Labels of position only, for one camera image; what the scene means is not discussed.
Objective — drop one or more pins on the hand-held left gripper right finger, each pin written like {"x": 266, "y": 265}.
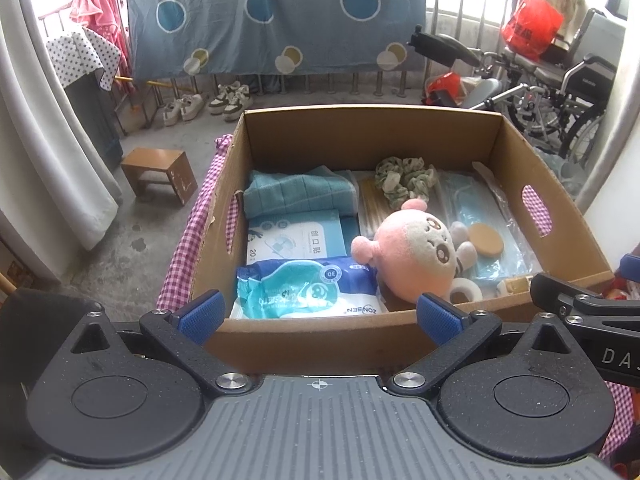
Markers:
{"x": 440, "y": 317}

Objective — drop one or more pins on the teal checked dish cloth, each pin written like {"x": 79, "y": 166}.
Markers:
{"x": 295, "y": 192}

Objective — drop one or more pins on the pink and white plush toy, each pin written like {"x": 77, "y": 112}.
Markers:
{"x": 405, "y": 255}

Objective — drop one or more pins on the small tan roll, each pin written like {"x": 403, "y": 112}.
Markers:
{"x": 515, "y": 285}

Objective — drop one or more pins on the pink checkered cloth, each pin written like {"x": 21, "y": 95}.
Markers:
{"x": 185, "y": 250}

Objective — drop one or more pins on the printed carton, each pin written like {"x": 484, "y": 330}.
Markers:
{"x": 15, "y": 270}

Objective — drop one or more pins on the small red bag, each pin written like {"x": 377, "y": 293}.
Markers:
{"x": 442, "y": 87}

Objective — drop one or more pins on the white curtain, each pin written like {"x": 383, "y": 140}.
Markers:
{"x": 40, "y": 135}

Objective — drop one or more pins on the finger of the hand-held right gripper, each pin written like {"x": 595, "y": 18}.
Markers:
{"x": 555, "y": 292}

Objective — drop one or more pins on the small wooden stool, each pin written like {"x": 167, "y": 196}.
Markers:
{"x": 155, "y": 160}

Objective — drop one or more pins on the white polka dot cloth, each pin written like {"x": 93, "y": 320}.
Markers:
{"x": 75, "y": 55}

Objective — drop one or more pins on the white and black sneaker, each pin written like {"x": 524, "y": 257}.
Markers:
{"x": 239, "y": 104}
{"x": 219, "y": 100}

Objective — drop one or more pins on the wheelchair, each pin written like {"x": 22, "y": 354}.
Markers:
{"x": 585, "y": 80}

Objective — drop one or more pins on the brown cardboard box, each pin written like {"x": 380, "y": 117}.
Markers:
{"x": 350, "y": 135}

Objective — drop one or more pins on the blue bandage box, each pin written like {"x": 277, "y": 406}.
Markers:
{"x": 300, "y": 237}

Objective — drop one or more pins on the clear plastic bag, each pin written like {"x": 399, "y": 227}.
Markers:
{"x": 560, "y": 170}

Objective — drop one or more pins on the tan round powder puff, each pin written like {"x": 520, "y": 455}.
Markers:
{"x": 485, "y": 240}

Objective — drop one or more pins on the white tape roll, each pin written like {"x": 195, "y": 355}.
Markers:
{"x": 476, "y": 288}

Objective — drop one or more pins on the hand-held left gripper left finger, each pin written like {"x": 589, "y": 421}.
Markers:
{"x": 202, "y": 312}

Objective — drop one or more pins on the blue blanket with circles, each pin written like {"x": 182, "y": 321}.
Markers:
{"x": 300, "y": 25}

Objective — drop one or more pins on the black padded seat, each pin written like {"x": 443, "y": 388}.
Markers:
{"x": 445, "y": 45}

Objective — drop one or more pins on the yellow rail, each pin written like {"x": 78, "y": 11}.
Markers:
{"x": 150, "y": 83}

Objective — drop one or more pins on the blue wet wipes pack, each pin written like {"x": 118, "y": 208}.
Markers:
{"x": 300, "y": 290}

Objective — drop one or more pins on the blue face mask pack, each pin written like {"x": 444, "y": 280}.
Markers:
{"x": 465, "y": 200}

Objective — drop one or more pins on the pink garment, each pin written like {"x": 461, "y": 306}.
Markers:
{"x": 95, "y": 5}

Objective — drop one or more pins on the large red plastic bag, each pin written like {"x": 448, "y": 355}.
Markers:
{"x": 530, "y": 25}

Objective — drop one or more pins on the green patterned scrunchie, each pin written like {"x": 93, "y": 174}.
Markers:
{"x": 400, "y": 180}

